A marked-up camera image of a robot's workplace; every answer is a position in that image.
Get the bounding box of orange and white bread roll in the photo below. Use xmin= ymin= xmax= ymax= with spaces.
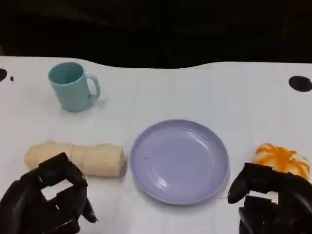
xmin=252 ymin=143 xmax=311 ymax=181

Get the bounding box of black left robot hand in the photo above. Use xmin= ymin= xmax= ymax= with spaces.
xmin=0 ymin=152 xmax=99 ymax=234

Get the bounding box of pale green mug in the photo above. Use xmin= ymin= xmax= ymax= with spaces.
xmin=47 ymin=61 xmax=101 ymax=113

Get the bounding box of beige towel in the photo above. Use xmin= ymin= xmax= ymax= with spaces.
xmin=23 ymin=139 xmax=126 ymax=178

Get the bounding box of lilac plate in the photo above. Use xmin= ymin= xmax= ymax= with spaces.
xmin=130 ymin=119 xmax=231 ymax=205

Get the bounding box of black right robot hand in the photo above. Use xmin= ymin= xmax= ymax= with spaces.
xmin=227 ymin=162 xmax=312 ymax=234

